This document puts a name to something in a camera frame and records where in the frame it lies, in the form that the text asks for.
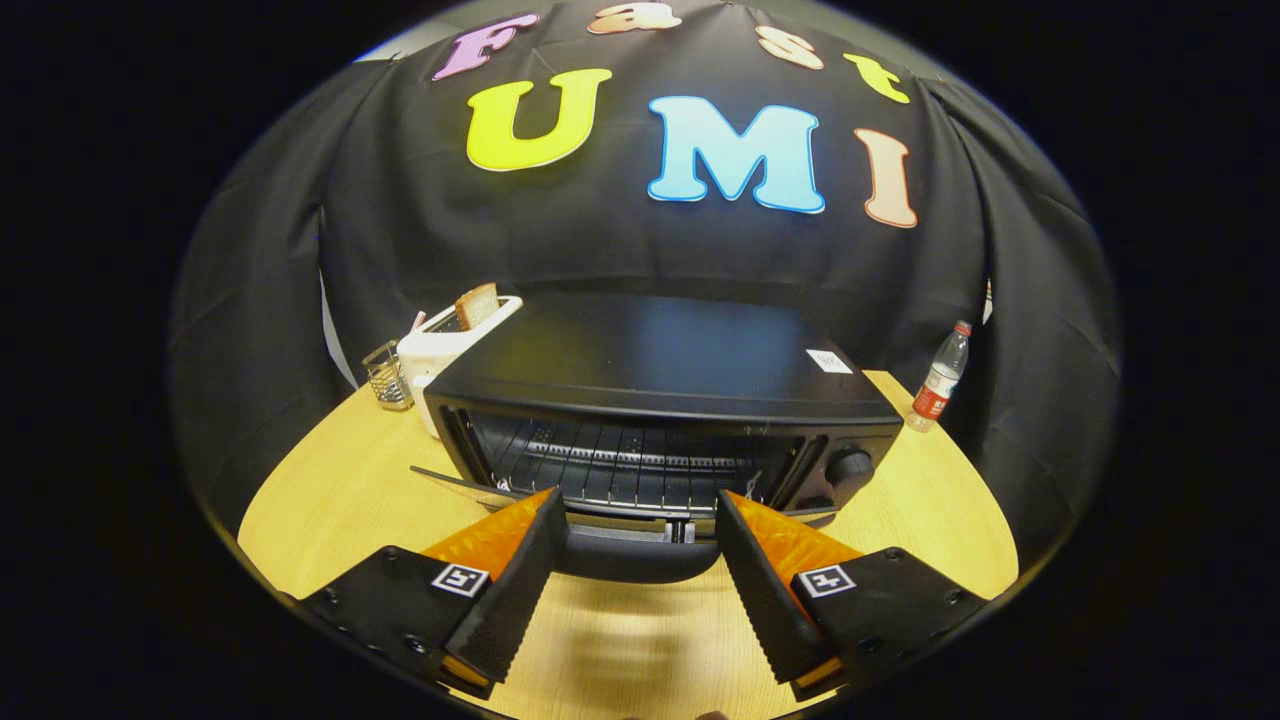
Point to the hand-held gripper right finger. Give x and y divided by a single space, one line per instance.
765 600

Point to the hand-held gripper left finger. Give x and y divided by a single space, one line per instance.
520 590

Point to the black toaster oven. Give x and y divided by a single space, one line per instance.
650 350

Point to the white pop-up toaster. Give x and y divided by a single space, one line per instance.
430 350

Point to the clear plastic water bottle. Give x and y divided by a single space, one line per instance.
940 385

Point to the brown bread slice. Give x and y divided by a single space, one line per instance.
478 305

